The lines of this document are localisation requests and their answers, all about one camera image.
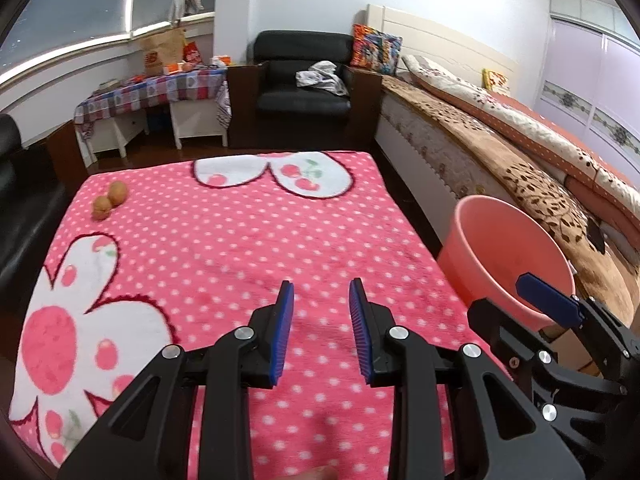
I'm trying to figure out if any colourful printed cushion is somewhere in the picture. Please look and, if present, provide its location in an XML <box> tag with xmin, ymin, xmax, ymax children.
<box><xmin>350</xmin><ymin>24</ymin><xmax>403</xmax><ymax>75</ymax></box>

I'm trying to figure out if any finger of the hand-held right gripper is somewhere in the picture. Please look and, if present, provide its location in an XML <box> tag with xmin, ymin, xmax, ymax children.
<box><xmin>516</xmin><ymin>273</ymin><xmax>640</xmax><ymax>378</ymax></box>
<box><xmin>467</xmin><ymin>297</ymin><xmax>626</xmax><ymax>466</ymax></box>

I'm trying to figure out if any brown paper bag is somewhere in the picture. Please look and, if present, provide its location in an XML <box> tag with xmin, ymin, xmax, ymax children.
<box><xmin>142</xmin><ymin>27</ymin><xmax>186</xmax><ymax>76</ymax></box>

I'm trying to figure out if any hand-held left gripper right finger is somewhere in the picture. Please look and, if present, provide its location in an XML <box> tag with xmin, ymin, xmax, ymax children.
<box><xmin>348</xmin><ymin>277</ymin><xmax>586</xmax><ymax>480</ymax></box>

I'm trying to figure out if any checkered cloth side table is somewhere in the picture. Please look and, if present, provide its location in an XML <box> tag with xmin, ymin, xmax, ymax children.
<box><xmin>75</xmin><ymin>67</ymin><xmax>233</xmax><ymax>138</ymax></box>

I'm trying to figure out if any white desk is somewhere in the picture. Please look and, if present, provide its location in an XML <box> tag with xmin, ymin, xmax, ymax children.
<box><xmin>80</xmin><ymin>97</ymin><xmax>228</xmax><ymax>163</ymax></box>

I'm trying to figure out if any pink plastic bucket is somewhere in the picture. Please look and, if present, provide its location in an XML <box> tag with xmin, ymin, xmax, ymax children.
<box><xmin>437</xmin><ymin>195</ymin><xmax>576</xmax><ymax>333</ymax></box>

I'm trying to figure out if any curved bay window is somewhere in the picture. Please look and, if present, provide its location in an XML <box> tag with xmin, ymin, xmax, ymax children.
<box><xmin>0</xmin><ymin>0</ymin><xmax>216</xmax><ymax>96</ymax></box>

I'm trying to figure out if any lilac wardrobe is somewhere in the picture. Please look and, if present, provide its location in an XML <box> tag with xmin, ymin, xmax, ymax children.
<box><xmin>532</xmin><ymin>0</ymin><xmax>640</xmax><ymax>161</ymax></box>

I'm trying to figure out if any cream wooden headboard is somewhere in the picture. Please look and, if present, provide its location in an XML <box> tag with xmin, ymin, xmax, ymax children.
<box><xmin>366</xmin><ymin>3</ymin><xmax>518</xmax><ymax>93</ymax></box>

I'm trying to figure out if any bed with patterned bedding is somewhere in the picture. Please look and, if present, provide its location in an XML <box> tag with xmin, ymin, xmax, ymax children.
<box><xmin>382</xmin><ymin>72</ymin><xmax>640</xmax><ymax>326</ymax></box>

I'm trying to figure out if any white crumpled cloth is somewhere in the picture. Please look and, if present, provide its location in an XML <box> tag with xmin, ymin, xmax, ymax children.
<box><xmin>295</xmin><ymin>60</ymin><xmax>350</xmax><ymax>97</ymax></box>

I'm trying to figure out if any white plastic bag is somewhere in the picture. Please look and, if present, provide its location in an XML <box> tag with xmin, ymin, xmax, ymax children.
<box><xmin>169</xmin><ymin>0</ymin><xmax>206</xmax><ymax>23</ymax></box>

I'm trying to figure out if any black leather sofa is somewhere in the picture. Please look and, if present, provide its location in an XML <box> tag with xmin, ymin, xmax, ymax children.
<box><xmin>0</xmin><ymin>114</ymin><xmax>96</xmax><ymax>311</ymax></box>

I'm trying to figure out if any black leather armchair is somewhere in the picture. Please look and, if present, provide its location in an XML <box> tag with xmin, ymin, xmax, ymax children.
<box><xmin>227</xmin><ymin>30</ymin><xmax>383</xmax><ymax>148</ymax></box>

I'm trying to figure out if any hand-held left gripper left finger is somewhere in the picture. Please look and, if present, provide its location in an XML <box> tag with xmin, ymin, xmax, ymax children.
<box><xmin>56</xmin><ymin>280</ymin><xmax>296</xmax><ymax>480</ymax></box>

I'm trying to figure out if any small black device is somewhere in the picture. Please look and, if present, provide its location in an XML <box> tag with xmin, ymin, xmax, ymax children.
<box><xmin>586</xmin><ymin>220</ymin><xmax>608</xmax><ymax>253</ymax></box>

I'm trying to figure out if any pink polka dot blanket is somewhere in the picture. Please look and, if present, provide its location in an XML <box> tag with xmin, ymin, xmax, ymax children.
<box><xmin>7</xmin><ymin>150</ymin><xmax>511</xmax><ymax>480</ymax></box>

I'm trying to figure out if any floral white quilt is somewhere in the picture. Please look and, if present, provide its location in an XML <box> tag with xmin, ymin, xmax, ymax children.
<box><xmin>402</xmin><ymin>54</ymin><xmax>640</xmax><ymax>196</ymax></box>

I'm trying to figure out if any white quilted mattress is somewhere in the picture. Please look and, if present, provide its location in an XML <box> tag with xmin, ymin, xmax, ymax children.
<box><xmin>375</xmin><ymin>95</ymin><xmax>501</xmax><ymax>241</ymax></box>

